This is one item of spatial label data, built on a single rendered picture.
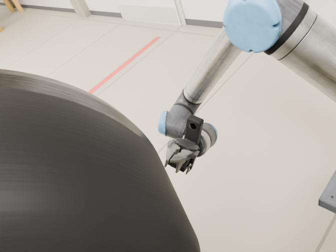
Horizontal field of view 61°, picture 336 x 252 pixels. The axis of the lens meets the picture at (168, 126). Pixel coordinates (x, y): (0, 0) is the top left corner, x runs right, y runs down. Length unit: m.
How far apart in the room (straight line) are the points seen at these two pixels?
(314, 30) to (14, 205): 0.55
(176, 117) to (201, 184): 0.94
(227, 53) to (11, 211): 0.72
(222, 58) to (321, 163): 1.23
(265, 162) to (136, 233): 1.69
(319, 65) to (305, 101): 1.70
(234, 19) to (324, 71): 0.20
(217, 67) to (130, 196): 0.67
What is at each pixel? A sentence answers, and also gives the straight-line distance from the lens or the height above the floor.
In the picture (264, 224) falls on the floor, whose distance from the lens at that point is 1.73.
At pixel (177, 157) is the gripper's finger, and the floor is 1.00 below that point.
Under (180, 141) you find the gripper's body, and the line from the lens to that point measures 0.84.
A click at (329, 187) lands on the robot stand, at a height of 0.60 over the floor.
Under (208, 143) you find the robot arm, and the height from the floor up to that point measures 0.87.
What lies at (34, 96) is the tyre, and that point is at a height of 1.41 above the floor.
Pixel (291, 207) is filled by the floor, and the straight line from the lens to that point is 1.77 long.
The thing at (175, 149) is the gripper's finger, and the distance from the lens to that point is 0.78.
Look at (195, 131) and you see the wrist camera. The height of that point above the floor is 0.97.
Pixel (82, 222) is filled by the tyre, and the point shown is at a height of 1.36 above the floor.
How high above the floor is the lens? 1.55
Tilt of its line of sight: 41 degrees down
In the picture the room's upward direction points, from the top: 24 degrees counter-clockwise
